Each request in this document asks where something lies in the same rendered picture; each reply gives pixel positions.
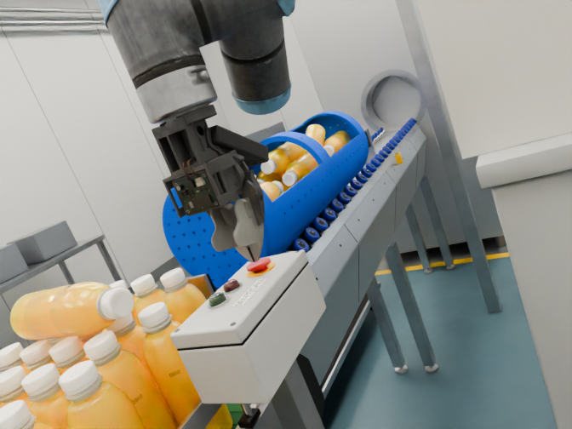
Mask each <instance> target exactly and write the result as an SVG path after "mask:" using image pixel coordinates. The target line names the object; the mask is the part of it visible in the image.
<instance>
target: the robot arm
mask: <svg viewBox="0 0 572 429"><path fill-rule="evenodd" d="M97 2H98V4H99V6H100V10H101V12H102V14H103V17H104V22H105V26H106V28H107V29H109V31H110V33H111V35H112V38H113V40H114V42H115V44H116V46H117V49H118V51H119V54H120V55H121V57H122V59H123V63H124V65H125V66H126V69H127V71H128V73H129V76H130V78H131V80H132V82H133V84H134V87H135V89H136V91H135V92H136V94H137V96H138V98H139V100H140V103H141V105H142V107H143V109H144V111H145V114H146V116H147V118H148V121H149V123H151V124H157V123H161V124H160V126H159V127H156V128H154V129H152V133H153V135H154V137H155V139H156V142H157V144H158V146H159V149H160V151H161V153H162V154H163V158H164V160H165V162H166V164H167V166H168V168H169V171H170V173H171V176H170V177H168V178H165V179H163V180H162V181H163V183H164V186H165V188H166V190H167V192H168V194H169V197H170V199H171V201H172V203H173V205H174V208H175V210H176V212H177V215H178V216H179V218H181V217H183V216H185V215H186V216H192V215H197V214H200V213H203V212H206V213H207V214H208V215H209V216H210V217H211V218H212V221H213V222H214V234H213V236H212V238H211V243H212V246H213V248H214V249H215V250H216V251H218V252H221V251H224V250H228V249H232V248H235V249H236V250H237V251H238V252H239V253H240V254H241V255H242V256H243V257H244V258H246V259H247V260H249V261H250V262H256V261H258V260H259V258H260V254H261V250H262V246H263V238H264V221H265V201H264V195H263V191H262V189H261V187H260V184H259V182H258V180H257V179H256V178H255V173H254V171H253V170H252V169H251V170H249V168H252V167H254V166H256V165H258V164H261V163H266V162H268V161H269V154H268V147H267V146H265V145H262V144H261V143H259V142H256V141H254V140H251V139H249V138H246V137H244V136H242V135H240V134H237V133H234V132H232V131H231V130H228V129H225V128H222V127H221V126H219V125H215V126H212V127H208V124H207V122H206V119H208V118H211V117H213V116H215V115H217V112H216V110H215V107H214V105H210V104H211V103H213V102H214V101H216V100H217V98H218V96H217V94H216V92H215V88H214V85H213V84H212V81H211V79H210V76H209V73H208V71H207V68H206V64H205V62H204V59H203V56H202V54H201V51H200V49H199V48H201V47H203V46H205V45H208V44H210V43H214V42H216V41H218V43H219V46H220V51H221V55H222V58H223V61H224V64H225V68H226V73H227V76H228V79H229V82H230V85H231V88H232V97H233V99H234V100H235V101H236V104H237V106H238V107H239V108H240V109H241V110H242V111H244V112H247V113H248V114H252V115H266V114H270V113H273V112H276V111H278V110H280V109H281V108H282V107H284V106H285V105H286V104H287V102H288V101H289V98H290V95H291V87H292V83H291V81H290V79H289V67H288V60H287V53H286V47H285V40H284V29H283V17H284V16H286V17H289V16H290V15H291V14H292V13H293V12H294V10H295V0H97ZM172 188H175V191H176V193H177V195H178V197H179V200H180V202H181V204H182V207H180V208H179V207H178V205H177V203H176V201H175V199H174V196H173V194H172V192H171V190H170V189H172ZM239 197H240V198H239ZM232 202H234V203H233V205H232V204H230V203H232Z"/></svg>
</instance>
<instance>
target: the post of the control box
mask: <svg viewBox="0 0 572 429"><path fill-rule="evenodd" d="M271 402H272V405H273V408H274V409H275V411H276V413H277V417H278V419H279V420H280V423H281V425H282V427H283V429H325V428H324V426H323V423H322V420H321V418H320V416H319V413H318V411H317V408H316V406H315V403H314V402H313V400H312V396H311V393H310V392H309V390H308V387H307V385H306V382H305V380H304V377H303V375H302V373H301V371H300V367H299V365H298V363H297V361H296V359H295V361H294V363H293V365H292V366H291V368H290V370H289V372H288V373H287V374H286V376H285V378H284V379H283V381H282V383H281V385H280V386H279V388H278V389H277V391H276V393H275V394H274V396H273V398H272V400H271Z"/></svg>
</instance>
